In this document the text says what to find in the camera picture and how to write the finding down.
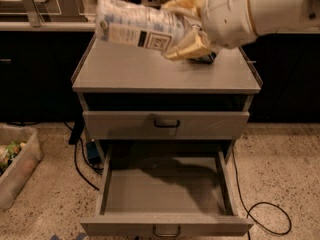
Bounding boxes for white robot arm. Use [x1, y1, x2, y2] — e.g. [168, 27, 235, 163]
[161, 0, 320, 60]

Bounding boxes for clear plastic storage bin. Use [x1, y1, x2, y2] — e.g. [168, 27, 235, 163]
[0, 125, 43, 209]

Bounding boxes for black floor cable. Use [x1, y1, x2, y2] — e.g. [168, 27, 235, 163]
[231, 147, 293, 240]
[63, 121, 104, 191]

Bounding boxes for grey metal drawer cabinet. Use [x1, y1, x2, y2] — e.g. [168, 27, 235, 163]
[71, 33, 263, 163]

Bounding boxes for blue power adapter box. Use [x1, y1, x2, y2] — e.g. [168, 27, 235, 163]
[86, 141, 101, 164]

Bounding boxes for black floor cable right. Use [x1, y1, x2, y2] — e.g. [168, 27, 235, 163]
[231, 147, 293, 240]

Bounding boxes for blue labelled plastic bottle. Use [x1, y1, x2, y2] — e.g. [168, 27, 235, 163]
[95, 0, 191, 52]

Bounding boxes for open grey middle drawer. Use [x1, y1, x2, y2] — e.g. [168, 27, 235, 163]
[81, 152, 253, 238]

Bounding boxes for black floor cable left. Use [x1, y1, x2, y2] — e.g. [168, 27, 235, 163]
[63, 121, 104, 191]

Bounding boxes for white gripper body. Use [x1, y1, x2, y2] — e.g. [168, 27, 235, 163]
[201, 0, 257, 49]

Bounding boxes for closed upper grey drawer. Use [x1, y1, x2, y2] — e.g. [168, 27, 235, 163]
[83, 111, 249, 140]

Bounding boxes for blue crumpled chip bag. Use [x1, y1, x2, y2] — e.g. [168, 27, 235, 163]
[187, 51, 218, 65]

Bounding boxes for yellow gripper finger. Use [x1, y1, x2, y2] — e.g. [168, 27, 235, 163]
[163, 30, 212, 61]
[161, 0, 205, 20]

